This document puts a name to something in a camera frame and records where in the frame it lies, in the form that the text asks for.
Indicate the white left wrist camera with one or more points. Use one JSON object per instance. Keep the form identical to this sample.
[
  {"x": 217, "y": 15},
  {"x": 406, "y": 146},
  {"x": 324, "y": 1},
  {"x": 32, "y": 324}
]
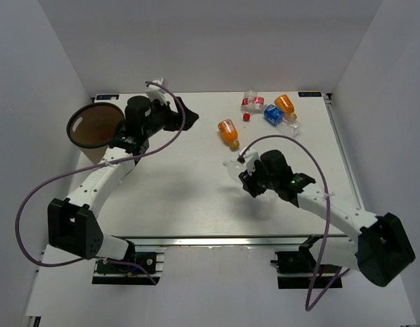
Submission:
[{"x": 154, "y": 92}]

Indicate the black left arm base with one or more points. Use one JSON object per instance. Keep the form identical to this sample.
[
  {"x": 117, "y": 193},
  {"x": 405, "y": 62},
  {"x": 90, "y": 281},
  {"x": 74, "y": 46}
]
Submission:
[{"x": 143, "y": 267}]

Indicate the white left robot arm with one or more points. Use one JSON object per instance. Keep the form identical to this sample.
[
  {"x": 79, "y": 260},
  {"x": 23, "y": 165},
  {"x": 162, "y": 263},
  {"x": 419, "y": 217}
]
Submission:
[{"x": 119, "y": 138}]

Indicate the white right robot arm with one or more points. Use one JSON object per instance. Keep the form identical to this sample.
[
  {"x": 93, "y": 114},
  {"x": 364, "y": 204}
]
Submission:
[{"x": 376, "y": 246}]

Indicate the blue sticker left corner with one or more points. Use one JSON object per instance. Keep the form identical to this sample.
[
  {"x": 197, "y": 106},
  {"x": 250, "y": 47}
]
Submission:
[{"x": 106, "y": 97}]

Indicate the crushed red label bottle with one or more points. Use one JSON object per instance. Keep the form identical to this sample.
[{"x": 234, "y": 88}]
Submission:
[{"x": 252, "y": 103}]

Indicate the clear bottle blue label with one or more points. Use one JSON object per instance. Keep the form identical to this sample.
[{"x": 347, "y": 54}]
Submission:
[{"x": 235, "y": 168}]

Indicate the orange juice bottle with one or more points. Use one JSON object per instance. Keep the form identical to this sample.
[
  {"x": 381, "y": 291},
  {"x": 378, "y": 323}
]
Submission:
[
  {"x": 284, "y": 103},
  {"x": 229, "y": 134}
]

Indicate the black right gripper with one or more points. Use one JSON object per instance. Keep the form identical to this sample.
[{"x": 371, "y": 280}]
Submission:
[{"x": 248, "y": 181}]

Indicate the blue sticker right corner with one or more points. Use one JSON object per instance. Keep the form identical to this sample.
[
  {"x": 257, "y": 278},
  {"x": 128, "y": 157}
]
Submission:
[{"x": 309, "y": 94}]

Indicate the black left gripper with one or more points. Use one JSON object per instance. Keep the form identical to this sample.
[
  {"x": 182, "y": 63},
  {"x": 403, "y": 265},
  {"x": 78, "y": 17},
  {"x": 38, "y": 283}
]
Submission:
[{"x": 175, "y": 120}]

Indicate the aluminium table front rail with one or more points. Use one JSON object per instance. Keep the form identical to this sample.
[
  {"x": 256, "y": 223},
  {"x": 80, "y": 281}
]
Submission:
[{"x": 217, "y": 241}]

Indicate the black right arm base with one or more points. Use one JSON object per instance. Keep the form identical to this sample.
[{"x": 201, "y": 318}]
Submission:
[{"x": 295, "y": 268}]

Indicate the blue sticker corner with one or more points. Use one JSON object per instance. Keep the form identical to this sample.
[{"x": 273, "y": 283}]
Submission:
[
  {"x": 309, "y": 94},
  {"x": 106, "y": 97}
]

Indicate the brown cardboard cylinder bin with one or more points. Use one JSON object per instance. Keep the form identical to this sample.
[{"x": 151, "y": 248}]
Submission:
[{"x": 92, "y": 128}]

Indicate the blue label bottle far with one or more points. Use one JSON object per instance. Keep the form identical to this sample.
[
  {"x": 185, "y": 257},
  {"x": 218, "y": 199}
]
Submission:
[{"x": 284, "y": 123}]

